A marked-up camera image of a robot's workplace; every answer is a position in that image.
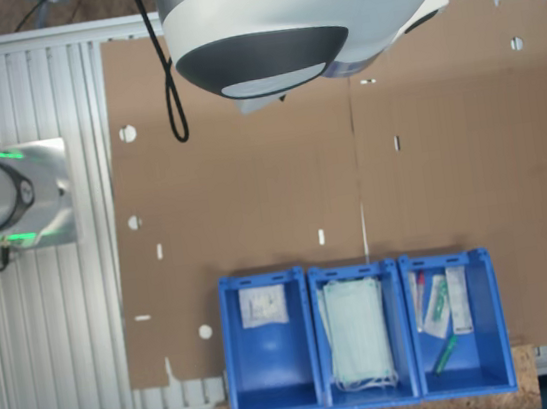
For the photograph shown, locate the blue bin for cotton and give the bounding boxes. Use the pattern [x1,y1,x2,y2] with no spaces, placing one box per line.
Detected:
[211,264,326,409]

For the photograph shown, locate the white cotton packet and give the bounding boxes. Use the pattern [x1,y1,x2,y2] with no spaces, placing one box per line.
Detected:
[236,283,290,330]

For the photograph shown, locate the green printed flat packet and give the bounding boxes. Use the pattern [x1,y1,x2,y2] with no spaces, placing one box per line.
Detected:
[416,271,456,342]

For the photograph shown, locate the brown cardboard sheet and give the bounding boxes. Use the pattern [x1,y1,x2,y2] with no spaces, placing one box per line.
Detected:
[85,9,386,392]
[336,0,547,368]

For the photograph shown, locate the green pen-shaped item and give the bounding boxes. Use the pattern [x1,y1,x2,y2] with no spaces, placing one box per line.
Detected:
[429,334,464,376]

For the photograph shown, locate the blue bin with masks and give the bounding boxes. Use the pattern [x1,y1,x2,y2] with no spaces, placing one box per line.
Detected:
[304,254,422,409]

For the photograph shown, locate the red-tipped tube packet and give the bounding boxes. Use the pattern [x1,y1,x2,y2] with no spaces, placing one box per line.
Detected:
[407,268,433,334]

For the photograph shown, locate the long white printed packet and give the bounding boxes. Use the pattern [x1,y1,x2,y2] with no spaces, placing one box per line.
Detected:
[443,264,476,337]

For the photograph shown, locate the black robot camera cable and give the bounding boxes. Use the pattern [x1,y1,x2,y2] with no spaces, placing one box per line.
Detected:
[128,0,192,149]

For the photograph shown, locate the blue bin with assorted packets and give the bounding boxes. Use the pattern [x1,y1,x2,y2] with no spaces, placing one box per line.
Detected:
[396,242,520,405]

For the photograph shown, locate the grey metal floor object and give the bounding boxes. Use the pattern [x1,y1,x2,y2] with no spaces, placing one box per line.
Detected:
[32,0,77,25]

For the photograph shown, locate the stack of white masks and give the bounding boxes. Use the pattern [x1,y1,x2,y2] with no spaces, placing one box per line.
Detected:
[316,273,400,396]

